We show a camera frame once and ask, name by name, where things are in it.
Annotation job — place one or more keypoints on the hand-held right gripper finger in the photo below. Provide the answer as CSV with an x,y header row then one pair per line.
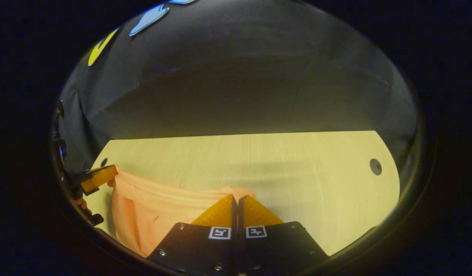
x,y
240,216
234,216

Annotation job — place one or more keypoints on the orange T-shirt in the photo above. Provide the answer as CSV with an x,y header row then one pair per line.
x,y
143,214

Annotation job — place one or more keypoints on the black backdrop cloth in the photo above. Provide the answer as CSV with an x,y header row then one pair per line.
x,y
239,88

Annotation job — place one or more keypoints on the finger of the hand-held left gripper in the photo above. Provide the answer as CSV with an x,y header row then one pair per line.
x,y
99,177

